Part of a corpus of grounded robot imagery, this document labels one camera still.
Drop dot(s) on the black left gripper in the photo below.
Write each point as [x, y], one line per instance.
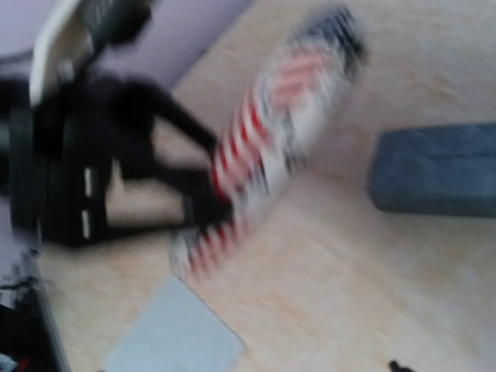
[138, 202]

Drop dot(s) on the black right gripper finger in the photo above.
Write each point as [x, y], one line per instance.
[395, 366]

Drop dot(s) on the american flag glasses case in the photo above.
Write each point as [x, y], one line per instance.
[304, 86]

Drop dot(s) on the blue-green leather glasses case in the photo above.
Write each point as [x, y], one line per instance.
[435, 170]

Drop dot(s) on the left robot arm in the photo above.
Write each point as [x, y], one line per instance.
[57, 157]

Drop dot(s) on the left blue cleaning cloth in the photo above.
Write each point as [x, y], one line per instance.
[176, 331]

